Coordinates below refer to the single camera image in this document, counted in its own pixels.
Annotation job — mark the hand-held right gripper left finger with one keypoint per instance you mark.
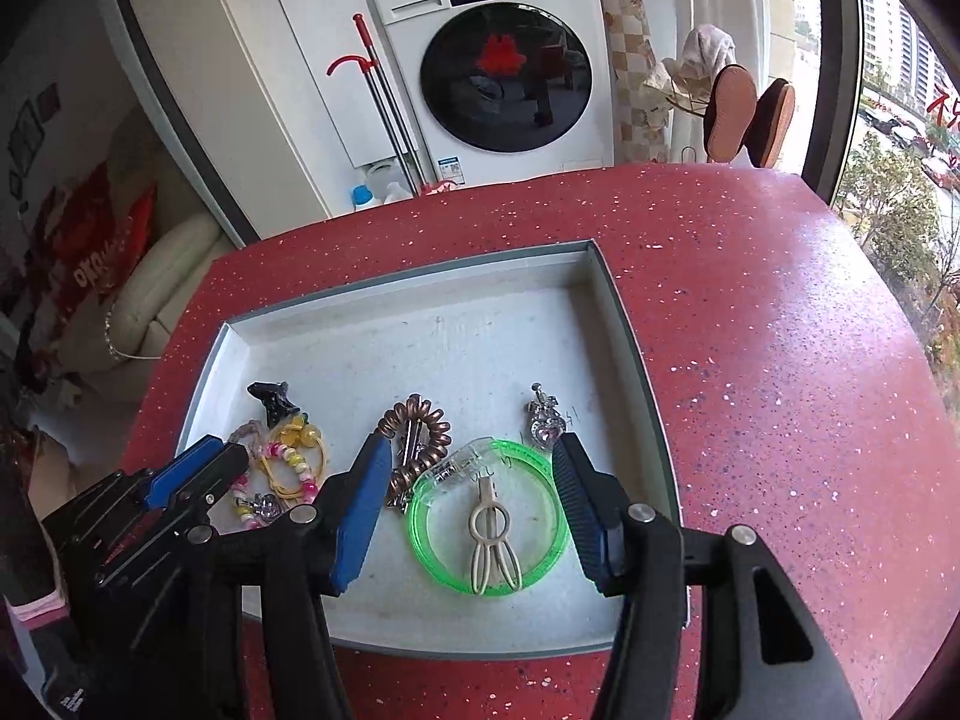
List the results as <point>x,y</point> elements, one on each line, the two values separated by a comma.
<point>364,517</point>

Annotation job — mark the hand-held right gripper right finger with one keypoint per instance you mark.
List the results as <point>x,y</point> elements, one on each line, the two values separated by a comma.
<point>581,517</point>

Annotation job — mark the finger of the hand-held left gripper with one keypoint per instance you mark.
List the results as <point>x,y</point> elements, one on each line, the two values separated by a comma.
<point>214,487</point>
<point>184,469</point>

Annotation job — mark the silver rhinestone clip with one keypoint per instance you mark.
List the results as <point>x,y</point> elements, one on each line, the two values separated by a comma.
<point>264,508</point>

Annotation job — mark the green transparent bangle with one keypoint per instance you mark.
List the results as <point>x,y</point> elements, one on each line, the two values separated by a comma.
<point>420,532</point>

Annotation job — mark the silver hair clip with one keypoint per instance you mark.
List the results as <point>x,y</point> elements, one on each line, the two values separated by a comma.
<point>409,442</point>

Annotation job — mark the beige hair clip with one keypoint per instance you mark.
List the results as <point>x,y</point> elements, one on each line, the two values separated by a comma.
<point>484,521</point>

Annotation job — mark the crystal silver brooch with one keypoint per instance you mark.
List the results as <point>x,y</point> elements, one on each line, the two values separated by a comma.
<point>541,420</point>

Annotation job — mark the black claw clip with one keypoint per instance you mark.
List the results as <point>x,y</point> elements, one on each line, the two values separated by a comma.
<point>274,397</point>

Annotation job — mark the grey jewelry tray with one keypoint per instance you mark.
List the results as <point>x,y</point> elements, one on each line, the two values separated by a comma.
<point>465,345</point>

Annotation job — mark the beige sofa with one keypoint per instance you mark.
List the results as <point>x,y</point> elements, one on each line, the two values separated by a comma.
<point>172,270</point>

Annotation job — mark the red printed cushion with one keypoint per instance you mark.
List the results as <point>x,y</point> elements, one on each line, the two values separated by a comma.
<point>97,255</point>

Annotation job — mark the white bottle with blue cap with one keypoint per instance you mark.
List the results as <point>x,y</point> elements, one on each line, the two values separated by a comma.
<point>364,199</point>

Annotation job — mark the clear plastic bottle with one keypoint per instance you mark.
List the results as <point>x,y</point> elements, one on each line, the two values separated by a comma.
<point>394,184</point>

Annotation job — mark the mop with red hook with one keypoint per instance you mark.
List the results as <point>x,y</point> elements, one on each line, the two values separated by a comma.
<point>382,105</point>

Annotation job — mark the white cabinet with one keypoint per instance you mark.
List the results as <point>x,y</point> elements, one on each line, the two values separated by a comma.
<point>300,52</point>

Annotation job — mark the beige crumpled bag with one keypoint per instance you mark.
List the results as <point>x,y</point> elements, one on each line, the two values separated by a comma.
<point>667,86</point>

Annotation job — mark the checkered cloth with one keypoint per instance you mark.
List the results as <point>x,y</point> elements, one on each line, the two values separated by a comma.
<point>634,52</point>

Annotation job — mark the white cloth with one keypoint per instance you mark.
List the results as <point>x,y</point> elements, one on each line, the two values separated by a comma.
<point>709,45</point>

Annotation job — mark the white washing machine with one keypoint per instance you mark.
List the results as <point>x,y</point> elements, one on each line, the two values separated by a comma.
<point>412,22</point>

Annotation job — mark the red window decal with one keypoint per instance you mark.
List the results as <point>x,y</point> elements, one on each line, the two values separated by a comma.
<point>943,116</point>

